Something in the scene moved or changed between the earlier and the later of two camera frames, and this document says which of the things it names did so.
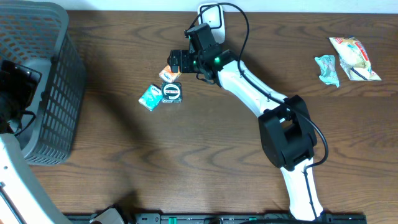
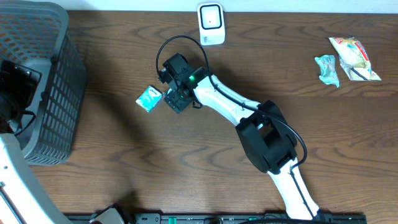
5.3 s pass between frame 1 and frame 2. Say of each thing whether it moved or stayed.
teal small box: stayed
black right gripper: moved
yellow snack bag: stayed
